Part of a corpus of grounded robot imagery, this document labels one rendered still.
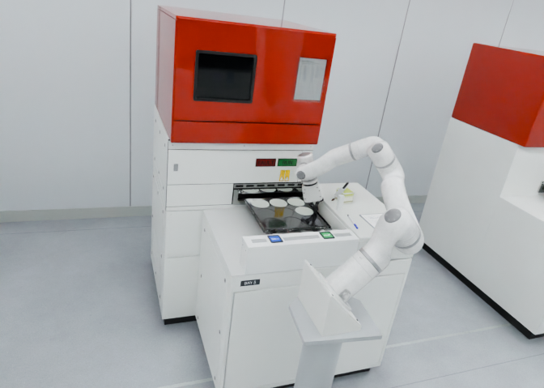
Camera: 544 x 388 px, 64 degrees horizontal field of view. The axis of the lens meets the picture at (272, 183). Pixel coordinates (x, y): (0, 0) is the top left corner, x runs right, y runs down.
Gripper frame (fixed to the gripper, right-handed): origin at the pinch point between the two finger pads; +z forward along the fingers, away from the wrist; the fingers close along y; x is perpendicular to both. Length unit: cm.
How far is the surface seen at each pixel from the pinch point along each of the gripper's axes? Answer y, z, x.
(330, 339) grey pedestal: 4, 13, -87
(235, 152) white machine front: -36, -38, 4
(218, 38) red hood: -28, -96, -7
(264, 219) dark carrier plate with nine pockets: -25.2, -6.4, -17.0
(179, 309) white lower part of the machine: -93, 50, -7
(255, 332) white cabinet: -35, 35, -53
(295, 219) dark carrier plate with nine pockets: -10.1, -0.8, -11.0
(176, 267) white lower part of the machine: -85, 20, -8
